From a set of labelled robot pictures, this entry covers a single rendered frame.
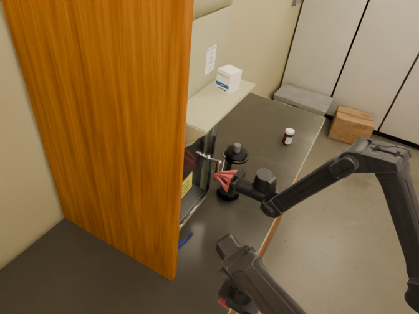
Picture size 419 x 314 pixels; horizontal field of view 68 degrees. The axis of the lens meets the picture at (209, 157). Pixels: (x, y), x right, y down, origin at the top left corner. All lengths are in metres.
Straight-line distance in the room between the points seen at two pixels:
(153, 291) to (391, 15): 3.29
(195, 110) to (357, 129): 3.02
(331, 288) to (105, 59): 2.09
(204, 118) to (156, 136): 0.14
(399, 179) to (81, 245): 1.00
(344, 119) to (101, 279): 3.05
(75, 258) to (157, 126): 0.66
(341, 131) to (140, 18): 3.28
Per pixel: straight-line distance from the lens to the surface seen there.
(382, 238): 2.92
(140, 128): 0.73
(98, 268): 1.18
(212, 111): 0.81
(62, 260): 1.22
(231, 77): 0.89
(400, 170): 0.79
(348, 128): 3.71
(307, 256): 2.50
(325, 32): 3.81
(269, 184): 1.04
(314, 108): 3.59
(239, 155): 1.22
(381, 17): 3.72
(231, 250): 0.75
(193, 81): 0.86
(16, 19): 0.91
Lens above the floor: 1.92
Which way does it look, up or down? 39 degrees down
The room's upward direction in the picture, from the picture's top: 7 degrees clockwise
